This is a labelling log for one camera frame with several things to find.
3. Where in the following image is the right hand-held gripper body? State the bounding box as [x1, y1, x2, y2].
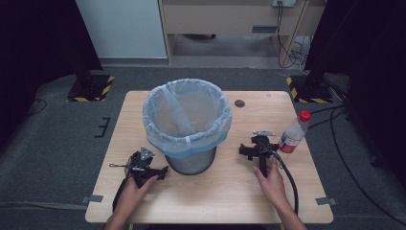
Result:
[250, 129, 281, 177]

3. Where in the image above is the black floor cable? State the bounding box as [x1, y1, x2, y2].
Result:
[307, 104, 406, 227]
[26, 98, 48, 117]

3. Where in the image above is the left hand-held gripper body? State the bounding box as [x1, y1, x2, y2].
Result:
[126, 146, 161, 189]

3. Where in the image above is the person's left hand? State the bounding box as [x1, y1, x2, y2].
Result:
[118, 173, 160, 209]

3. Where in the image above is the clear plastic bottle red cap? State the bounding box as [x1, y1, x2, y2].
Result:
[278, 110, 312, 154]

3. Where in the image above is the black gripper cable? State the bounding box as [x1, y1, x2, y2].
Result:
[255, 139, 300, 216]
[111, 174, 132, 213]

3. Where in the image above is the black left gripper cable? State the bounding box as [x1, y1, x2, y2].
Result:
[111, 174, 132, 213]

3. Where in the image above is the pale blue trash bag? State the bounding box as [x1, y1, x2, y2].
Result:
[142, 78, 234, 159]

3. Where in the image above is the person's right hand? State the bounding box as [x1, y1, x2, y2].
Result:
[253, 157, 287, 210]

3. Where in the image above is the white cable bundle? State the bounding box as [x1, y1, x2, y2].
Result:
[290, 35, 312, 75]

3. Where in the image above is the black yellow striped stand base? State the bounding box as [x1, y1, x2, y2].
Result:
[285, 75, 334, 104]
[66, 74, 116, 104]

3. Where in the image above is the grey tape piece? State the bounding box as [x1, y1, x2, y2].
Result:
[315, 196, 338, 206]
[80, 194, 104, 204]

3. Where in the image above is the black curtain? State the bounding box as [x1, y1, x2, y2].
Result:
[304, 0, 406, 186]
[0, 0, 103, 151]

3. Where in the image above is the white power strip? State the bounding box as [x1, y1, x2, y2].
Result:
[271, 0, 297, 9]

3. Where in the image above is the black hanging power cable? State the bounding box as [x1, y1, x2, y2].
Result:
[276, 1, 301, 70]

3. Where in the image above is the metal trash can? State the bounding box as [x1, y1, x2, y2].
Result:
[164, 145, 218, 176]

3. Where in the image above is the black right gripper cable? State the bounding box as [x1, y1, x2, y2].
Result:
[255, 139, 300, 216]

